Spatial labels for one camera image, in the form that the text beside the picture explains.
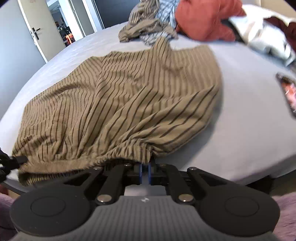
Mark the white garment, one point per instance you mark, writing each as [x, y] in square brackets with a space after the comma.
[257, 33]

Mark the purple fluffy sleeve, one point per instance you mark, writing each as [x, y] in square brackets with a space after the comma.
[285, 228]

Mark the blue white checked shirt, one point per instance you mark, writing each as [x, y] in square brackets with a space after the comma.
[165, 14]

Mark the black wardrobe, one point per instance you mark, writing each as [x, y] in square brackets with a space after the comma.
[113, 12]

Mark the rust red garment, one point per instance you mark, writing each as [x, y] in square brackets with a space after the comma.
[201, 20]

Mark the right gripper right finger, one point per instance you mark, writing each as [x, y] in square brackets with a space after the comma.
[168, 176]

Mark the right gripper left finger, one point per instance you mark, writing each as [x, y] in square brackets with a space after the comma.
[119, 177]

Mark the white bed sheet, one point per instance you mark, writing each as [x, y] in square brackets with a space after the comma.
[251, 134]

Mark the tan striped trousers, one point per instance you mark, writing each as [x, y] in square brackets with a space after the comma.
[125, 105]

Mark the tan striped crumpled garment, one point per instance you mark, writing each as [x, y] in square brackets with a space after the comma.
[141, 20]

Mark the smartphone on bed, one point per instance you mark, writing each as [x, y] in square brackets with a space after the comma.
[288, 88]

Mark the dark maroon garment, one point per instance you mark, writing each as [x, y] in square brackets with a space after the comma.
[289, 29]

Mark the white door with handle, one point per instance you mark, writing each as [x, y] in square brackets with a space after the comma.
[42, 28]

